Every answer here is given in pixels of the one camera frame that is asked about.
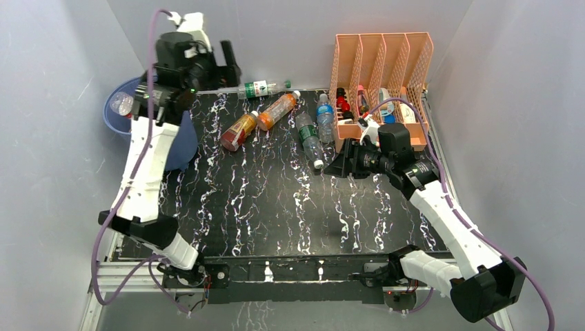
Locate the white box in organizer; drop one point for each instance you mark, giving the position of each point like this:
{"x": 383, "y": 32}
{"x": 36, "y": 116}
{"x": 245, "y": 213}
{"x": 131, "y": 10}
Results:
{"x": 407, "y": 113}

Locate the red blue label clear bottle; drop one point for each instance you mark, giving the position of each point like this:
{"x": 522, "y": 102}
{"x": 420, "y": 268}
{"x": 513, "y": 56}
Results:
{"x": 121, "y": 103}

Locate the blue capped tube in organizer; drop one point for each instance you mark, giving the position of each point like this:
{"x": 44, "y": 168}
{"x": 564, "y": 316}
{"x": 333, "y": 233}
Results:
{"x": 386, "y": 110}

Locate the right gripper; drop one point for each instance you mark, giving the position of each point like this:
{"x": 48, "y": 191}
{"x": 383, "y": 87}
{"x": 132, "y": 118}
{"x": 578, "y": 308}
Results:
{"x": 353, "y": 161}

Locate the orange plastic file organizer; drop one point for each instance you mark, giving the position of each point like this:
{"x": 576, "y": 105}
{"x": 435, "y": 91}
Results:
{"x": 390, "y": 70}

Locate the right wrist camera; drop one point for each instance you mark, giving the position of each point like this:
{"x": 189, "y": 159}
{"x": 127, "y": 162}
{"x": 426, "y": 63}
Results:
{"x": 369, "y": 131}

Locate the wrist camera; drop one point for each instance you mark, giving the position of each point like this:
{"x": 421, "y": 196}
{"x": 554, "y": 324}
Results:
{"x": 369, "y": 131}
{"x": 193, "y": 24}

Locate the blue label water bottle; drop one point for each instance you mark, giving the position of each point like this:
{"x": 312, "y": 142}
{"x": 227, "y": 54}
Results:
{"x": 325, "y": 118}

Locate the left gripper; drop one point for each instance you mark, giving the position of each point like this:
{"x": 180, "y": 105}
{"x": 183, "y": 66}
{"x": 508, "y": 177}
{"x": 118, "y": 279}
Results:
{"x": 223, "y": 76}

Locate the blue plastic bin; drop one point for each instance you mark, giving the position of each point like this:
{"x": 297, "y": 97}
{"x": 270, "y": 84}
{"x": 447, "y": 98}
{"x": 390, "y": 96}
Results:
{"x": 183, "y": 148}

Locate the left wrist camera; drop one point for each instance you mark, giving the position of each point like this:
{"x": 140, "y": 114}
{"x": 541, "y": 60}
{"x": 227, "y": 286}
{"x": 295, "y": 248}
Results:
{"x": 193, "y": 24}

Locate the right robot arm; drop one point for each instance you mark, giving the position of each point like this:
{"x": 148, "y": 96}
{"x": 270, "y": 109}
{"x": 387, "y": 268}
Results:
{"x": 482, "y": 281}

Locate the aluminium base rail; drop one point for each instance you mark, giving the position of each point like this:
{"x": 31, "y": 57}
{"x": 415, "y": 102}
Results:
{"x": 311, "y": 278}

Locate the dark bottle in organizer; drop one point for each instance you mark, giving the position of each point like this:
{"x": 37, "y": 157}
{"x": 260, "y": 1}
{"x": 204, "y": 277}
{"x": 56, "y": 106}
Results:
{"x": 362, "y": 102}

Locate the dark green label clear bottle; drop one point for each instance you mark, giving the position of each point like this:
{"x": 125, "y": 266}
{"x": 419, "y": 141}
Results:
{"x": 309, "y": 139}

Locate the red black items in organizer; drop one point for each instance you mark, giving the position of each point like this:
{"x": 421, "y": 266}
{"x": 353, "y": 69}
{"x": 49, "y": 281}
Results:
{"x": 343, "y": 106}

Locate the brown tea bottle red label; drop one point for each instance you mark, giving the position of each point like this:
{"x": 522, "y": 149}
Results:
{"x": 237, "y": 133}

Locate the orange drink bottle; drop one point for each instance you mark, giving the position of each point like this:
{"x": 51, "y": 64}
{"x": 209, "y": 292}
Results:
{"x": 268, "y": 118}

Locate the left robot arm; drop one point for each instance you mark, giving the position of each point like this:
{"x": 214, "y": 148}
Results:
{"x": 166, "y": 90}

